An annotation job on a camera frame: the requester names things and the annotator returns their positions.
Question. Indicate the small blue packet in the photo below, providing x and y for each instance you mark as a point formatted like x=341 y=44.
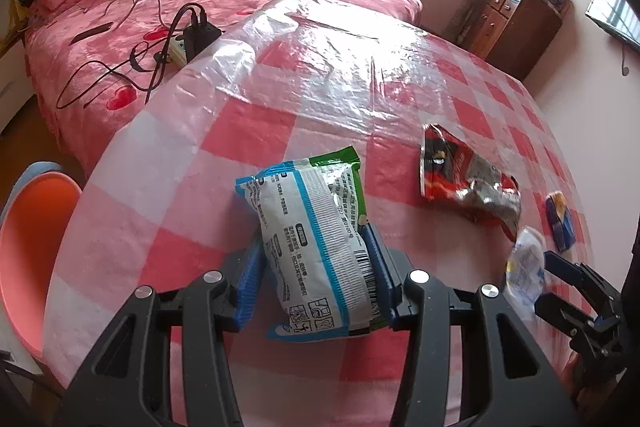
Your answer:
x=560 y=219

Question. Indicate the brown wooden cabinet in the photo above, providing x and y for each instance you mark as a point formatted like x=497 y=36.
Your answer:
x=530 y=32

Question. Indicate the black charger with power strip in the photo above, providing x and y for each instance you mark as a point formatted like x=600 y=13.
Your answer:
x=160 y=72

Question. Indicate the white blue green snack packet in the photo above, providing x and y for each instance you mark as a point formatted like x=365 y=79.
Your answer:
x=310 y=237

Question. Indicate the pink checked tablecloth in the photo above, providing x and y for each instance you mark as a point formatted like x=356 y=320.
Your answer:
x=350 y=107

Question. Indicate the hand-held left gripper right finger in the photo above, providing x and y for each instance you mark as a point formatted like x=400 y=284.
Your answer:
x=377 y=267

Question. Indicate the orange plastic chair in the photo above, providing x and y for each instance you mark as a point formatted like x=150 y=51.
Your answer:
x=30 y=257

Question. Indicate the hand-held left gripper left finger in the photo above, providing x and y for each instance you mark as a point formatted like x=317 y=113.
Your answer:
x=247 y=287

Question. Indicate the wall-mounted television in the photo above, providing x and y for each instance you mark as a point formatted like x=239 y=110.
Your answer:
x=617 y=7

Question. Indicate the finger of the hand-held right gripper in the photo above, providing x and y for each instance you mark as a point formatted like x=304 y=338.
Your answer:
x=570 y=274
x=562 y=314

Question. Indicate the red foil snack packet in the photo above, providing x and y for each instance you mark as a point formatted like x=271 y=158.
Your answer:
x=450 y=167

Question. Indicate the black phone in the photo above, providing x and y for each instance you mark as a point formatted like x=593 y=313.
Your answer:
x=92 y=32

